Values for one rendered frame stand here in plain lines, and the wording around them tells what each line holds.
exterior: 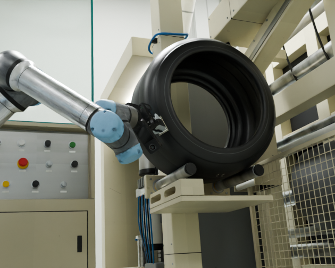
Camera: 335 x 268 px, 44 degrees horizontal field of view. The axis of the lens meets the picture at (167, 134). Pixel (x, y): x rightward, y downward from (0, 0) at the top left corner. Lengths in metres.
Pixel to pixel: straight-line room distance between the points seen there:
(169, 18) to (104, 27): 2.59
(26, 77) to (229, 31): 1.16
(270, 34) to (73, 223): 1.24
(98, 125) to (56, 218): 1.03
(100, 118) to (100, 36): 3.62
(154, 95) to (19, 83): 0.52
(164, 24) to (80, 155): 0.77
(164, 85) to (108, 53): 3.03
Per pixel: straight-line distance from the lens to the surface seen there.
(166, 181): 1.64
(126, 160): 1.16
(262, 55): 2.01
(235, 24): 2.03
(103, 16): 4.76
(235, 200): 1.52
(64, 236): 1.99
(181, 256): 1.81
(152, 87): 1.53
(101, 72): 4.43
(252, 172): 1.59
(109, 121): 1.02
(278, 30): 1.93
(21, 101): 1.35
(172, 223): 1.80
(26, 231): 1.98
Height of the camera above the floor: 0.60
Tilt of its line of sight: 17 degrees up
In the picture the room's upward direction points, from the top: 4 degrees counter-clockwise
